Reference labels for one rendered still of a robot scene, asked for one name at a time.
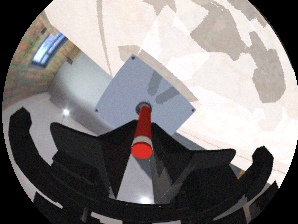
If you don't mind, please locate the red peg with white band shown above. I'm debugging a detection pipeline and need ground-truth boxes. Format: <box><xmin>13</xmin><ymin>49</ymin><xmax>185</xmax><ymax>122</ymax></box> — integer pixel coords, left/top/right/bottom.
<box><xmin>132</xmin><ymin>105</ymin><xmax>153</xmax><ymax>159</ymax></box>

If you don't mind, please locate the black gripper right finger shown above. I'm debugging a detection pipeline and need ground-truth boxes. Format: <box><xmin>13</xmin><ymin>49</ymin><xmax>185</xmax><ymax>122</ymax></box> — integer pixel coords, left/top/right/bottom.
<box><xmin>150</xmin><ymin>123</ymin><xmax>237</xmax><ymax>204</ymax></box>

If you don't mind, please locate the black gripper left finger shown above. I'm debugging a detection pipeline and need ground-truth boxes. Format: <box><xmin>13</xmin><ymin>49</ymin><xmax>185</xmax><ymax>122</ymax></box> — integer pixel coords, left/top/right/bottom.
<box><xmin>49</xmin><ymin>120</ymin><xmax>138</xmax><ymax>200</ymax></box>

